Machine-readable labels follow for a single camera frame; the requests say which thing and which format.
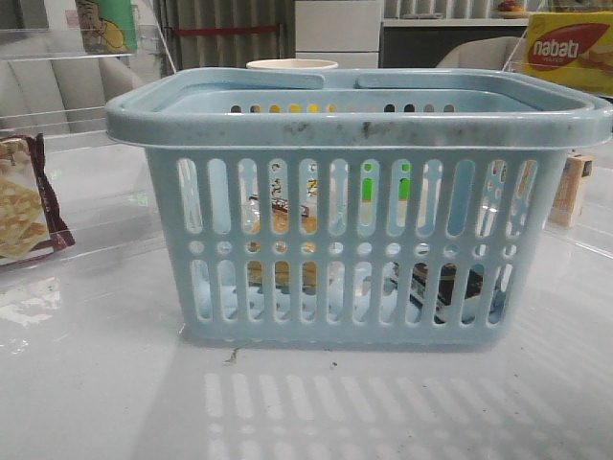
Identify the yellow nabati wafer box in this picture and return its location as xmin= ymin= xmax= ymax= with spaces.
xmin=520 ymin=11 xmax=612 ymax=97

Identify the dark tissue pack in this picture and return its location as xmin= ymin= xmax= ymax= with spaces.
xmin=407 ymin=263 xmax=485 ymax=324

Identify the white cabinet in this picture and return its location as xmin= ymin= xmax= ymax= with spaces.
xmin=295 ymin=1 xmax=384 ymax=68

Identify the light blue plastic basket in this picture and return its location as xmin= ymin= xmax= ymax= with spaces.
xmin=105 ymin=67 xmax=612 ymax=348

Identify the white paper cup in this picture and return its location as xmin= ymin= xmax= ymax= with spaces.
xmin=246 ymin=58 xmax=338 ymax=71

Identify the orange snack box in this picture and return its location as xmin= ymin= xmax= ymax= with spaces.
xmin=548 ymin=153 xmax=594 ymax=228

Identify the clear acrylic shelf right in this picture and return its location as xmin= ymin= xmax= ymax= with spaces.
xmin=502 ymin=0 xmax=613 ymax=260

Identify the brown cracker snack bag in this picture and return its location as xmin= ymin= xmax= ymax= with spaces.
xmin=1 ymin=134 xmax=75 ymax=267

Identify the beige armchair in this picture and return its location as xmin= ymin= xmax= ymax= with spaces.
xmin=436 ymin=36 xmax=524 ymax=70

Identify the green yellow snack package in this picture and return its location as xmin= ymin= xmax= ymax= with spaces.
xmin=75 ymin=0 xmax=137 ymax=54

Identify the packaged bread clear bag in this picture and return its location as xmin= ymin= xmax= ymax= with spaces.
xmin=242 ymin=195 xmax=318 ymax=289

